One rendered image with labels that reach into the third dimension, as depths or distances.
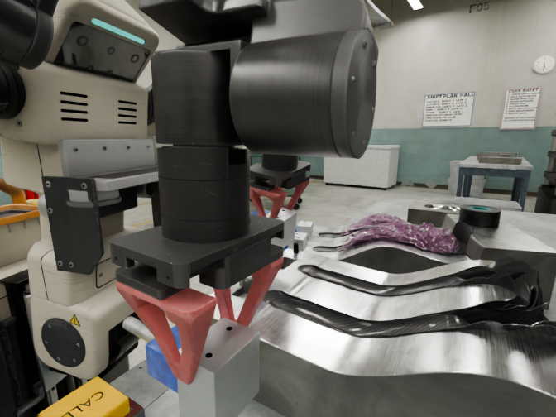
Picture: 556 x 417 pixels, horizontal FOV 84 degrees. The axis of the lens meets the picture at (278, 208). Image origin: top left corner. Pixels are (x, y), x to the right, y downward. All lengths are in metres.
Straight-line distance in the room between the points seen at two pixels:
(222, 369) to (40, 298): 0.56
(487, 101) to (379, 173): 2.39
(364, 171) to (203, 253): 6.93
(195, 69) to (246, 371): 0.20
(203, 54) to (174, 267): 0.11
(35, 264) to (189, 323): 0.56
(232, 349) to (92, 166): 0.47
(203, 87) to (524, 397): 0.30
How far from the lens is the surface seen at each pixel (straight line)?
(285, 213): 0.53
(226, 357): 0.23
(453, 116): 7.54
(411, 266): 0.67
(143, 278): 0.20
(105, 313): 0.69
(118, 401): 0.41
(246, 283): 0.50
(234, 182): 0.18
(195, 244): 0.19
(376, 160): 6.98
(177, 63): 0.18
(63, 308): 0.72
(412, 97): 7.73
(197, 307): 0.18
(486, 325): 0.35
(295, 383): 0.38
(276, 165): 0.47
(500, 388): 0.31
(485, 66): 7.63
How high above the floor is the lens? 1.10
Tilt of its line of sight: 13 degrees down
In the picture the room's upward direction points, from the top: straight up
